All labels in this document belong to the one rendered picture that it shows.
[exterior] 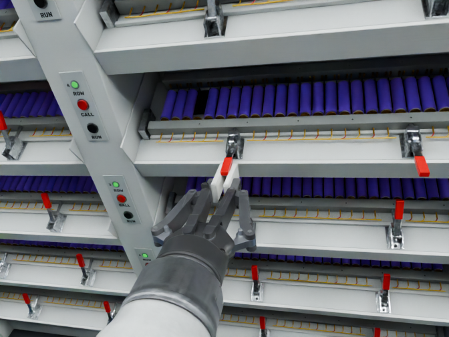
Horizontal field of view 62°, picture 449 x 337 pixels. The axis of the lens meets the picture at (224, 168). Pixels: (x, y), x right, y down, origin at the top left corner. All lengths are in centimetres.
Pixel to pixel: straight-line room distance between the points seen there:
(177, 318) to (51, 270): 83
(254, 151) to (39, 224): 55
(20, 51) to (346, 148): 52
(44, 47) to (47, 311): 89
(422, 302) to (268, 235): 36
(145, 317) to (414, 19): 43
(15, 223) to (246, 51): 70
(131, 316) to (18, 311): 107
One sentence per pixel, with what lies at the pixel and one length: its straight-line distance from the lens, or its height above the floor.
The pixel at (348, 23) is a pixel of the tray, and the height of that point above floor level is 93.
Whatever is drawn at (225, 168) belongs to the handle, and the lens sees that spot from 55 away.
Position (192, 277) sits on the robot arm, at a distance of 35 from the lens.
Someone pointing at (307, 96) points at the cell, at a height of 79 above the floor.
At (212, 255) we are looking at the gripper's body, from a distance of 39.
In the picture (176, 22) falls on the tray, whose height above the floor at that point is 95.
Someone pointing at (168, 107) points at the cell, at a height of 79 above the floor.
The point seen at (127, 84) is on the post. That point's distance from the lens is 66.
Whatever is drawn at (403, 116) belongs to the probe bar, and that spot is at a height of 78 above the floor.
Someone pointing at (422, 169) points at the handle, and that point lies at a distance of 55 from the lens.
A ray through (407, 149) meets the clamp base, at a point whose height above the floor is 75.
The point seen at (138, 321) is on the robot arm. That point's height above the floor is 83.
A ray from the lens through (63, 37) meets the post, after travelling 60.
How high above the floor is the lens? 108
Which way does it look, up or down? 36 degrees down
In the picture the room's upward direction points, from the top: 10 degrees counter-clockwise
